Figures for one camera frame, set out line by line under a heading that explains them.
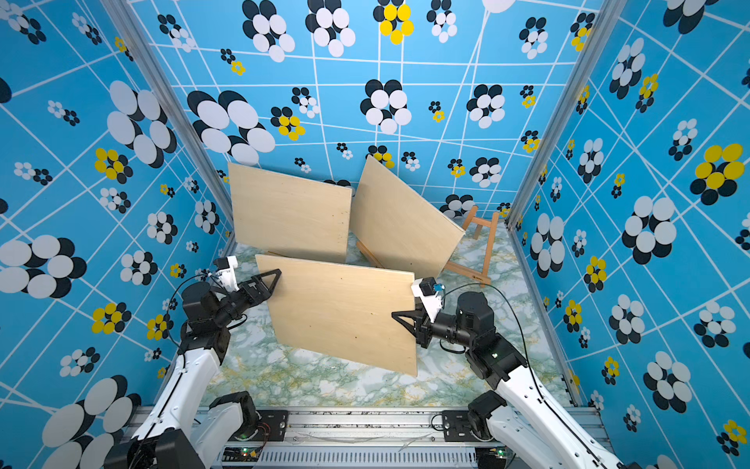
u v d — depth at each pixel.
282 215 0.92
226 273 0.70
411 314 0.64
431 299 0.59
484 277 0.97
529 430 0.56
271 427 0.73
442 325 0.60
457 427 0.72
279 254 1.01
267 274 0.73
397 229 0.88
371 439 0.72
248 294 0.69
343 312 0.69
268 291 0.69
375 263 0.99
